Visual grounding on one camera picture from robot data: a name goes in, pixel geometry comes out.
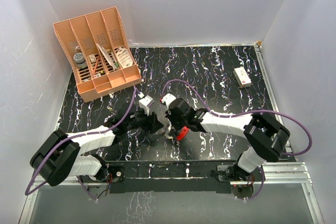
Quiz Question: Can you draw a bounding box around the orange plastic desk organizer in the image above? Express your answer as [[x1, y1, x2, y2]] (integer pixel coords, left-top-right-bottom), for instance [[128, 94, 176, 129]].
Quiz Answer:
[[54, 7, 142, 102]]

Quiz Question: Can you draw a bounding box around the small white card box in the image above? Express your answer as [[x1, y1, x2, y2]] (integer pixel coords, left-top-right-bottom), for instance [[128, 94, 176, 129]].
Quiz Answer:
[[88, 54, 97, 63]]

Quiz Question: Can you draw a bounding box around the white paper packet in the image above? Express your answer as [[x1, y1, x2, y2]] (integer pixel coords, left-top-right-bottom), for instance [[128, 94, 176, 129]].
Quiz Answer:
[[96, 43, 119, 71]]

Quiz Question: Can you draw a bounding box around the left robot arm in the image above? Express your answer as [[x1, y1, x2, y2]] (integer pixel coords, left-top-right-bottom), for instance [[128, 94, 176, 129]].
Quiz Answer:
[[30, 105, 163, 186]]

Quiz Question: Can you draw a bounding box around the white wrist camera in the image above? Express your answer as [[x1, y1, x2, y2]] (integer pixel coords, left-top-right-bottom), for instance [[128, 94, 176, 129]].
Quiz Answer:
[[138, 92, 154, 115], [160, 93, 176, 110]]

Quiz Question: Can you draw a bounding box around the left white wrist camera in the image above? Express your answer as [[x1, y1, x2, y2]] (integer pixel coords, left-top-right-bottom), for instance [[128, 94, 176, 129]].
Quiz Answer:
[[138, 92, 154, 115]]

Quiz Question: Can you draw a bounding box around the orange pencil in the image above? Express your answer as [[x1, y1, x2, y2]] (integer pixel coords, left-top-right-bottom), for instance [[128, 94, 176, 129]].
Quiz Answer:
[[92, 56, 101, 76]]

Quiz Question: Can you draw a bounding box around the white blister pack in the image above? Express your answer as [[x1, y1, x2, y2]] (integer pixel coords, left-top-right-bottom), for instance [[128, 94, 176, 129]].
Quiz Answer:
[[116, 47, 133, 68]]

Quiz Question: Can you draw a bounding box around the round grey tin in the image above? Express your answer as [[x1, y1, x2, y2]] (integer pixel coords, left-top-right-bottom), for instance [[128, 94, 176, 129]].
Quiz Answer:
[[73, 52, 87, 69]]

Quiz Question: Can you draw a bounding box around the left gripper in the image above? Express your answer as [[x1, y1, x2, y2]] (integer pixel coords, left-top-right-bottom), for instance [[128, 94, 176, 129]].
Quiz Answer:
[[125, 106, 163, 133]]

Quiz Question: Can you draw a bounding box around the small white cardboard box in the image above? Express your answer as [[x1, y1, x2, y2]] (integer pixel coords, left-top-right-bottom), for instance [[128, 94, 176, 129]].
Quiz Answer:
[[233, 67, 251, 88]]

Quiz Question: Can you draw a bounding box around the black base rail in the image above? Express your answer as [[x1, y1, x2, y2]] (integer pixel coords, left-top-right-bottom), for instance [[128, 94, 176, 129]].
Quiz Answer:
[[78, 159, 266, 195]]

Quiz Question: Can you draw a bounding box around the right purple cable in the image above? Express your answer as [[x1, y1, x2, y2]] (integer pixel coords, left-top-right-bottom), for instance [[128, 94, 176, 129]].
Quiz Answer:
[[160, 79, 313, 200]]

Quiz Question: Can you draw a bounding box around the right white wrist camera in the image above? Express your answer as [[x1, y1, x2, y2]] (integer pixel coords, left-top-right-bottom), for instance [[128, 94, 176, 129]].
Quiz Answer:
[[160, 93, 176, 110]]

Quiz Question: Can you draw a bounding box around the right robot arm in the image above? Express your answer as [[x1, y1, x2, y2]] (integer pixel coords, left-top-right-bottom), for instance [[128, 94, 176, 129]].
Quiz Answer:
[[161, 94, 290, 180]]

